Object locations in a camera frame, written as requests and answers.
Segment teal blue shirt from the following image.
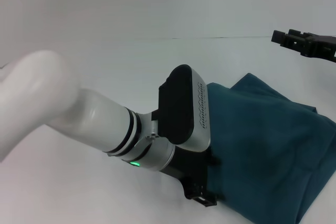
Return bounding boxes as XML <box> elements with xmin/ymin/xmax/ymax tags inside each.
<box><xmin>204</xmin><ymin>72</ymin><xmax>336</xmax><ymax>224</ymax></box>

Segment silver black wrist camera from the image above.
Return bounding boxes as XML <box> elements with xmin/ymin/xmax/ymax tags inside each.
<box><xmin>150</xmin><ymin>63</ymin><xmax>212</xmax><ymax>153</ymax></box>

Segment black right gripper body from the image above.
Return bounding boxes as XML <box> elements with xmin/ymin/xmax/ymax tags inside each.
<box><xmin>301</xmin><ymin>33</ymin><xmax>336</xmax><ymax>63</ymax></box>

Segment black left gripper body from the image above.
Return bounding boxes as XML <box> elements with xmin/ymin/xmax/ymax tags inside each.
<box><xmin>158</xmin><ymin>144</ymin><xmax>219</xmax><ymax>201</ymax></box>

